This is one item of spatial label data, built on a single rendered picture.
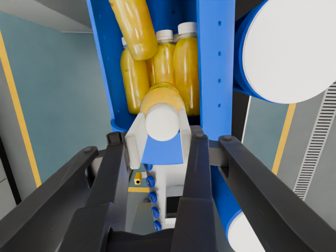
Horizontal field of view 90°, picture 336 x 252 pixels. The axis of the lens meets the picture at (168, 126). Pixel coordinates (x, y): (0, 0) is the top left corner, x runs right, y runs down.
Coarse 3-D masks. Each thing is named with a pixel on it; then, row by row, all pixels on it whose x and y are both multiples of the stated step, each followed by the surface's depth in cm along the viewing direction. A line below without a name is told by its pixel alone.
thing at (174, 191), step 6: (168, 186) 69; (174, 186) 68; (180, 186) 68; (168, 192) 65; (174, 192) 65; (180, 192) 65; (168, 198) 60; (174, 198) 60; (168, 204) 57; (174, 204) 57; (168, 210) 55; (174, 210) 55; (168, 216) 55; (174, 216) 55; (168, 222) 55; (174, 222) 55
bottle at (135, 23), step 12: (108, 0) 31; (120, 0) 29; (132, 0) 29; (144, 0) 31; (120, 12) 31; (132, 12) 31; (144, 12) 32; (120, 24) 33; (132, 24) 32; (144, 24) 33; (132, 36) 34; (144, 36) 34; (132, 48) 36; (144, 48) 35; (156, 48) 37
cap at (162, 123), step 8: (152, 112) 18; (160, 112) 18; (168, 112) 18; (152, 120) 18; (160, 120) 18; (168, 120) 18; (176, 120) 18; (152, 128) 19; (160, 128) 19; (168, 128) 19; (176, 128) 19; (152, 136) 19; (160, 136) 19; (168, 136) 19
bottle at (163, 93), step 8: (152, 88) 25; (160, 88) 23; (168, 88) 23; (176, 88) 31; (144, 96) 23; (152, 96) 21; (160, 96) 21; (168, 96) 21; (176, 96) 22; (144, 104) 21; (152, 104) 21; (160, 104) 20; (168, 104) 20; (176, 104) 21; (184, 104) 23; (144, 112) 21; (176, 112) 20
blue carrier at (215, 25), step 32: (96, 0) 36; (160, 0) 45; (192, 0) 43; (224, 0) 25; (96, 32) 34; (224, 32) 27; (224, 64) 28; (224, 96) 30; (128, 128) 48; (224, 128) 32; (160, 160) 30
